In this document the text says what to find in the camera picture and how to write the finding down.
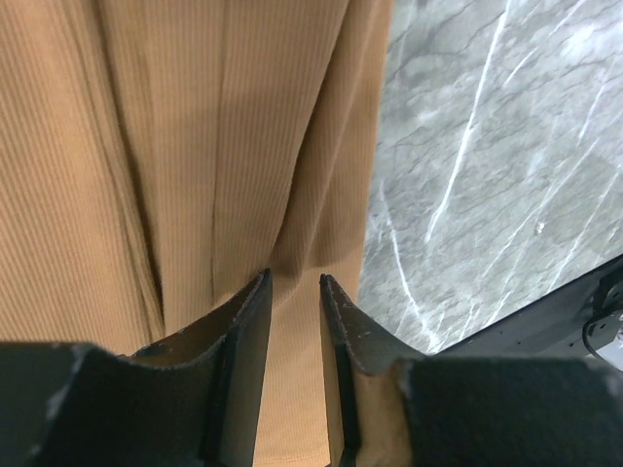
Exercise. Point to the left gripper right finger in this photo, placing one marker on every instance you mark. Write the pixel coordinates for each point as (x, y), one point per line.
(363, 370)

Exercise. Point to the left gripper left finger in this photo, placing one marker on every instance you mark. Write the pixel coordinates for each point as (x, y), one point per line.
(198, 391)

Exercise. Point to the tan tank top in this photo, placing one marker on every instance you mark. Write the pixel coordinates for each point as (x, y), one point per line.
(157, 155)

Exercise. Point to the black base beam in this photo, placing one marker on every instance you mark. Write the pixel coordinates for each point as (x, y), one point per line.
(552, 325)

